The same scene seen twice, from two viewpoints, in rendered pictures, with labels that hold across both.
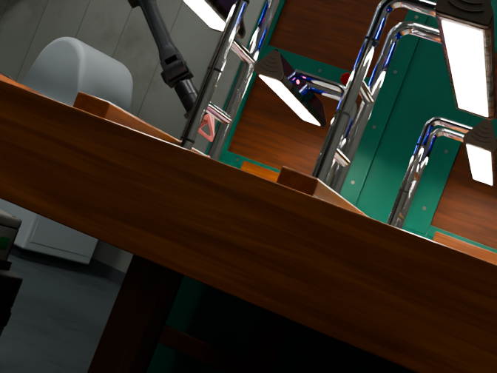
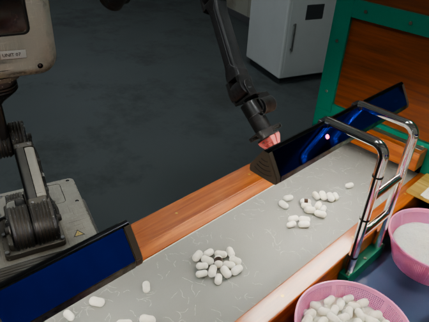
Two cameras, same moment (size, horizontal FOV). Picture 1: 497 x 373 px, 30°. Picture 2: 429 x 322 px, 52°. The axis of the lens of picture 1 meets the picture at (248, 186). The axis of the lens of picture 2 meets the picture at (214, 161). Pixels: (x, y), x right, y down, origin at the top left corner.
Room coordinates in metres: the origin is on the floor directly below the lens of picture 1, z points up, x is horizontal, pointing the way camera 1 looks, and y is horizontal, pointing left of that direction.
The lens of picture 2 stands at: (1.56, -0.22, 1.60)
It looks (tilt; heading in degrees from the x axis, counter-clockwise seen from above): 33 degrees down; 28
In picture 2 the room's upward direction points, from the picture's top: 3 degrees clockwise
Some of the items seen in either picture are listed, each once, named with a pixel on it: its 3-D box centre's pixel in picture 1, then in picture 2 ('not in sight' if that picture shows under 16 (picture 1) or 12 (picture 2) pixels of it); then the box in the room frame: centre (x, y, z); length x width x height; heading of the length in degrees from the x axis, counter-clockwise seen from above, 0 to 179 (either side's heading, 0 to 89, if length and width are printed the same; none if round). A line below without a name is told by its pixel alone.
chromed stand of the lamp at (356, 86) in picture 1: (393, 138); not in sight; (1.55, -0.20, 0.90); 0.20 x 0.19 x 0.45; 163
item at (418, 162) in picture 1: (433, 205); not in sight; (2.47, -0.49, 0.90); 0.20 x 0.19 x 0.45; 163
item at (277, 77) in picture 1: (296, 90); (342, 122); (2.62, -0.03, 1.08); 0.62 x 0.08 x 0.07; 163
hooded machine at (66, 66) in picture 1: (60, 149); (294, 2); (5.60, 1.16, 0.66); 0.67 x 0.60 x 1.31; 57
